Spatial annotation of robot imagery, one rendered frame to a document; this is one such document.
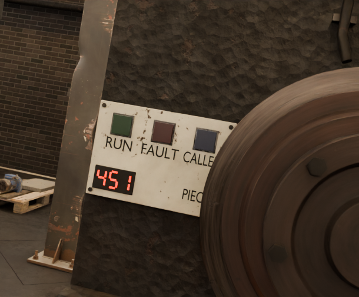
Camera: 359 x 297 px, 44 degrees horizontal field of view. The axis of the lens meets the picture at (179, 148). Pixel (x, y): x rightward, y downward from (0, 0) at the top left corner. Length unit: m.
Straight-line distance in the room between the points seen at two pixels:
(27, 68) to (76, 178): 4.50
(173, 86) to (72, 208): 2.76
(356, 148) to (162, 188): 0.38
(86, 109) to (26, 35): 4.57
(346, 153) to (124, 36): 0.48
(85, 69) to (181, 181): 2.73
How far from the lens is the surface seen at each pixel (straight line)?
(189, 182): 0.82
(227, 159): 0.68
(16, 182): 5.36
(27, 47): 7.87
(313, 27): 0.85
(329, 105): 0.66
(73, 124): 3.50
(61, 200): 3.57
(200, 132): 0.81
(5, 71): 8.00
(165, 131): 0.82
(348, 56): 0.82
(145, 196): 0.84
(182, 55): 0.85
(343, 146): 0.60
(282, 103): 0.68
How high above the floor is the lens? 1.22
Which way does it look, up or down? 3 degrees down
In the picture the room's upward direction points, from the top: 10 degrees clockwise
